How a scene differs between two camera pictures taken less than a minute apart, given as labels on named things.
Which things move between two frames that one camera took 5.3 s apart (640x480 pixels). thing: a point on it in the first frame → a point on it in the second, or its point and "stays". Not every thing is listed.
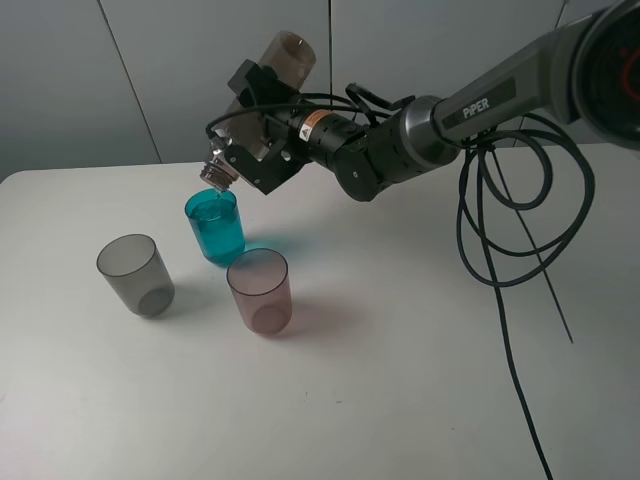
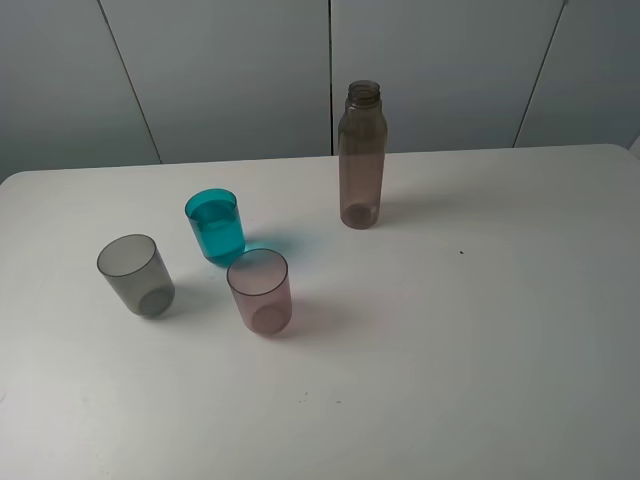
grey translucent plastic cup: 134,267 stays
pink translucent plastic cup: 260,283 stays
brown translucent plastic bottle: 293,53 → 363,157
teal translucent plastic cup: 215,217 stays
